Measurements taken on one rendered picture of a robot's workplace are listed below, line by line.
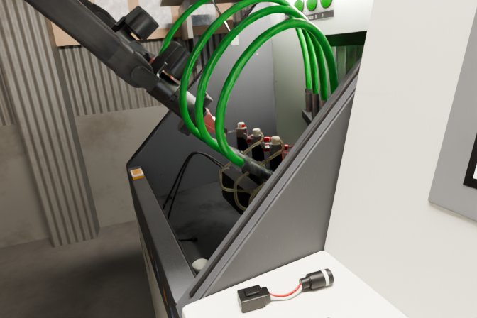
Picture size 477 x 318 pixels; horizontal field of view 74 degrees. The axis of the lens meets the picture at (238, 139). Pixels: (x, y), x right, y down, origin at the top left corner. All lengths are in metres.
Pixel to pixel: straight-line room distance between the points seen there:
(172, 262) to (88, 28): 0.42
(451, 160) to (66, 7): 0.58
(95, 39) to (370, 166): 0.50
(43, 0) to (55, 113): 1.83
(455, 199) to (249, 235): 0.23
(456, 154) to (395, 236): 0.12
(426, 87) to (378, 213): 0.16
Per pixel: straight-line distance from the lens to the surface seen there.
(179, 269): 0.55
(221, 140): 0.48
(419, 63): 0.41
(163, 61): 0.69
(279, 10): 0.61
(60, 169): 2.52
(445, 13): 0.41
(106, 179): 2.67
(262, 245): 0.45
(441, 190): 0.38
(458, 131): 0.37
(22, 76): 2.44
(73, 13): 0.63
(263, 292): 0.43
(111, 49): 0.65
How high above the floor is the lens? 1.28
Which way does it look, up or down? 16 degrees down
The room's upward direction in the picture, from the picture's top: 5 degrees counter-clockwise
